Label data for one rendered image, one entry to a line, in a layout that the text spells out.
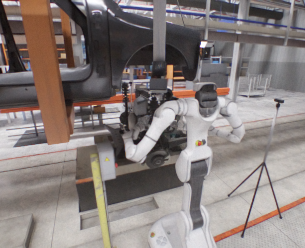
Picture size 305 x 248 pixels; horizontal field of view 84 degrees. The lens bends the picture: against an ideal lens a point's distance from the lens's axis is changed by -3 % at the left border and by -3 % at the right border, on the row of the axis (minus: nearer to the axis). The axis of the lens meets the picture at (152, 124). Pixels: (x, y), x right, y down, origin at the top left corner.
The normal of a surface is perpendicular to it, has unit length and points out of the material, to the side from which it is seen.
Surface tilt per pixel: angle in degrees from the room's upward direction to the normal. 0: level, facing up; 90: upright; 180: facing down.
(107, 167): 90
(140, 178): 90
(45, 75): 90
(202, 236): 48
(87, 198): 90
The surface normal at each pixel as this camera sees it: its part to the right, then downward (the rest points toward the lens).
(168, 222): 0.34, -0.04
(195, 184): 0.37, 0.33
